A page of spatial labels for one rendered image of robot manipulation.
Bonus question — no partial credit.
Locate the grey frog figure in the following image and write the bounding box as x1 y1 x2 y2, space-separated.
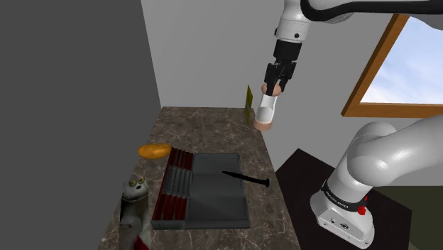
119 175 153 250

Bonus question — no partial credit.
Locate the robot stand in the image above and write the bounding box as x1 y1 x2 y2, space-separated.
274 148 413 250

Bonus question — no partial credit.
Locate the grey tray with red slots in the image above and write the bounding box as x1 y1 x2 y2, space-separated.
151 147 251 231

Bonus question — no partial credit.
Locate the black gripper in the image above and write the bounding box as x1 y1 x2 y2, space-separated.
263 39 303 97

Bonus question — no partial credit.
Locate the olive green flat card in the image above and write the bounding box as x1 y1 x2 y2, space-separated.
243 85 255 128

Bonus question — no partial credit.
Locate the wood-framed window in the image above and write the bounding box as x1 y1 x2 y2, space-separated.
340 13 443 119

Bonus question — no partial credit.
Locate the white shaker with peach ends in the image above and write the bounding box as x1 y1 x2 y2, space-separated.
253 82 282 131

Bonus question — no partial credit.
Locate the orange-brown potato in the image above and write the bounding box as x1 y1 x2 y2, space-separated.
138 143 173 161

